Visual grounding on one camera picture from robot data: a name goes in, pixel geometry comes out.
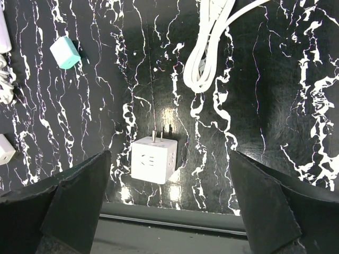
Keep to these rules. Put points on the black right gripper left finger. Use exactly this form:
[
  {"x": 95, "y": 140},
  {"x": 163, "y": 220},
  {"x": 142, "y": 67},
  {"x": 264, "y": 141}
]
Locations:
[{"x": 58, "y": 214}]

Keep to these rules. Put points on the white usb charger plug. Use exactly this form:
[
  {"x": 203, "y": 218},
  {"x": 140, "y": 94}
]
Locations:
[{"x": 7, "y": 151}]

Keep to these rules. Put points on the teal charger plug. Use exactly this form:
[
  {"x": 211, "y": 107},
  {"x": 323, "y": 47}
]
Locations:
[{"x": 65, "y": 53}]

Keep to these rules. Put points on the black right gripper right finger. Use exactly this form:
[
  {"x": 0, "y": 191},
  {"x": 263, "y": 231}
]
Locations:
[{"x": 282, "y": 214}]

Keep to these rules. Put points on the white multicolour power strip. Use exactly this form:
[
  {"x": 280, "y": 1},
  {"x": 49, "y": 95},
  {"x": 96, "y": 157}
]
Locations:
[{"x": 5, "y": 42}]

